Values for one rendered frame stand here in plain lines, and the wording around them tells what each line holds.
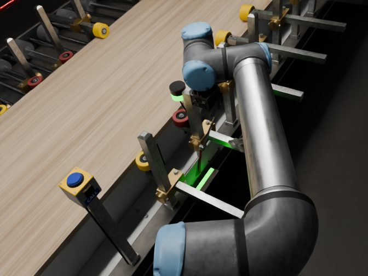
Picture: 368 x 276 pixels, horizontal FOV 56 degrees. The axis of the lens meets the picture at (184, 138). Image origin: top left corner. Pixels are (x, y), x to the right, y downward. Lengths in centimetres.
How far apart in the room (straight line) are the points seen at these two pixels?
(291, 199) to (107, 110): 118
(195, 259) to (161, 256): 5
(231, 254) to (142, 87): 125
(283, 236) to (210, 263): 11
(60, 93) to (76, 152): 43
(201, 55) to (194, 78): 6
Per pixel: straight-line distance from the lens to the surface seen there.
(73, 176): 96
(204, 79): 94
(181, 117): 146
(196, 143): 139
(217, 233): 53
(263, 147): 66
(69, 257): 145
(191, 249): 52
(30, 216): 141
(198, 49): 98
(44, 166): 153
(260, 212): 55
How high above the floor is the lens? 192
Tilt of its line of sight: 47 degrees down
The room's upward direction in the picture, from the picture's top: 15 degrees counter-clockwise
